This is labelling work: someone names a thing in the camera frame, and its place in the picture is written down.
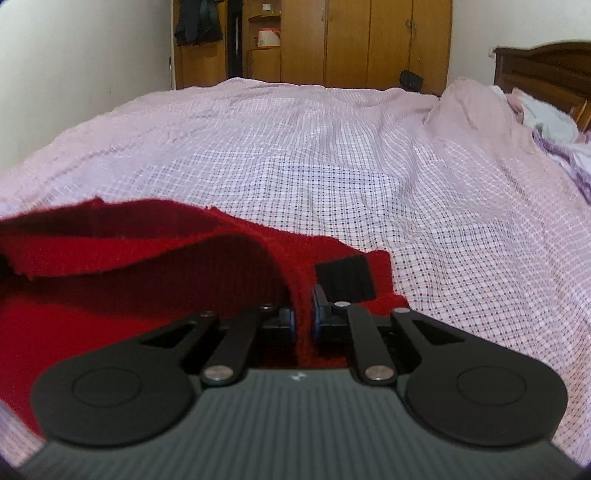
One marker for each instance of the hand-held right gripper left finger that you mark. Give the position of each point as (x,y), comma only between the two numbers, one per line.
(290,324)

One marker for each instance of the pale blue cloth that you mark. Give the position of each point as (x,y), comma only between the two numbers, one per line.
(545,115)

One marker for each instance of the pink checked bed sheet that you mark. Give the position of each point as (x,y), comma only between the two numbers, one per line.
(323,161)

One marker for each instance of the dark hanging jacket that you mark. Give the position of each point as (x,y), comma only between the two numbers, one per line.
(196,23)

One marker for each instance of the red knit cardigan black bow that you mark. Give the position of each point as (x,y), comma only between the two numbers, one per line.
(92,304)

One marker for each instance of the dark wooden headboard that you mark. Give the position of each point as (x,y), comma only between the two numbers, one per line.
(540,69)

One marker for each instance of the black bag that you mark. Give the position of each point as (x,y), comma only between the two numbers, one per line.
(411,81)

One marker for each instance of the white container pink lid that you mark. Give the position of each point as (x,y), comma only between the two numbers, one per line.
(269,38)

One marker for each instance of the wooden wardrobe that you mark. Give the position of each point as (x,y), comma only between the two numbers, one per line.
(351,41)

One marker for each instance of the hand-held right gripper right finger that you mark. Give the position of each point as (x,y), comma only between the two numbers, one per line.
(316,318)

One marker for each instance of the pink blanket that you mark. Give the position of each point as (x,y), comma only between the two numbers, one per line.
(471,106)

